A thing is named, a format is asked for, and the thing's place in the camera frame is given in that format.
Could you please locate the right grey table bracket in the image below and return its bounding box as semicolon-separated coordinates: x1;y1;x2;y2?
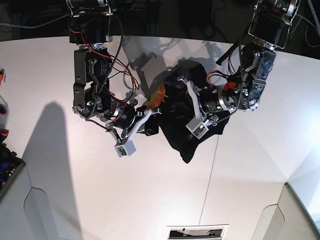
252;204;285;240

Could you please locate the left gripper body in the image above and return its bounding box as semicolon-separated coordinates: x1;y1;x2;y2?
177;77;219;128

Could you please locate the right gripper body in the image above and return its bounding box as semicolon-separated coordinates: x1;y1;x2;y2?
106;106;161;144

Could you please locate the red handled screwdriver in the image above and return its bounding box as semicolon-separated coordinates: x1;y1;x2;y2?
0;68;6;85

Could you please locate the grey table bracket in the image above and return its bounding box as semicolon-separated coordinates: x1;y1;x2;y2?
23;187;60;240
252;204;285;240

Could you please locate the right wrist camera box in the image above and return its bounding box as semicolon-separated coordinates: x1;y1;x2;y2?
114;140;136;158

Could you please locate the black t-shirt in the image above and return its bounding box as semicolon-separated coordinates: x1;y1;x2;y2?
149;62;229;164

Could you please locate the red black clamp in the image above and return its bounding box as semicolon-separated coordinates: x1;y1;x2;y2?
0;95;8;116
0;128;9;137

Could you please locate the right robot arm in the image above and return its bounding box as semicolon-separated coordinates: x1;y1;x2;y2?
66;0;159;144

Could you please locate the bin of dark clothes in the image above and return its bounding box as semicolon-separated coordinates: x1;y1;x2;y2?
0;143;26;199

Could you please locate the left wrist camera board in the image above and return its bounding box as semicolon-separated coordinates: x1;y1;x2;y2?
186;118;209;139

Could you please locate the left grey table bracket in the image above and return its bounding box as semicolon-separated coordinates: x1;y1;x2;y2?
23;187;60;240

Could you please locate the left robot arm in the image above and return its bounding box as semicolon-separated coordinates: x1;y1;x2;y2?
178;0;300;138

